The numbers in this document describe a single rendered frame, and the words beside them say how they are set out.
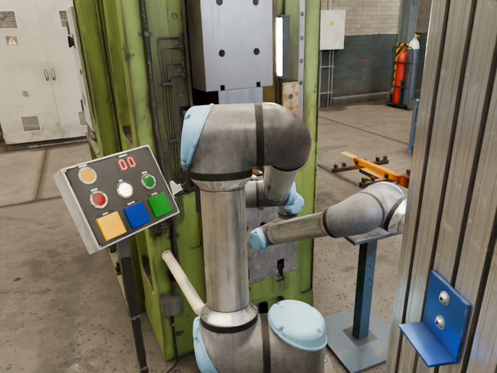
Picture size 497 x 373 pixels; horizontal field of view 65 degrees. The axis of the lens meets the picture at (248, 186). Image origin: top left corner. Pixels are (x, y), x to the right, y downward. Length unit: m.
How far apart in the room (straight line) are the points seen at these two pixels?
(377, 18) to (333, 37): 1.29
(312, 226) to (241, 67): 0.73
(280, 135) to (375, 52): 9.06
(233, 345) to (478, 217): 0.50
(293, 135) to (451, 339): 0.39
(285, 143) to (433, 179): 0.26
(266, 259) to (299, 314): 1.07
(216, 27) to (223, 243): 1.02
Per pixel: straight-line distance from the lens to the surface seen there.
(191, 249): 1.93
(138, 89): 1.65
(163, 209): 1.45
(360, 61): 9.48
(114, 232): 1.34
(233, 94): 1.62
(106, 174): 1.39
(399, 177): 1.75
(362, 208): 1.14
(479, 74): 0.49
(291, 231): 1.28
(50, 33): 6.77
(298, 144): 0.71
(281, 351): 0.82
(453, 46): 0.53
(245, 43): 1.63
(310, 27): 1.97
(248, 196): 1.06
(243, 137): 0.68
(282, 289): 2.04
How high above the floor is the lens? 1.58
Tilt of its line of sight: 21 degrees down
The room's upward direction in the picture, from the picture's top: 2 degrees counter-clockwise
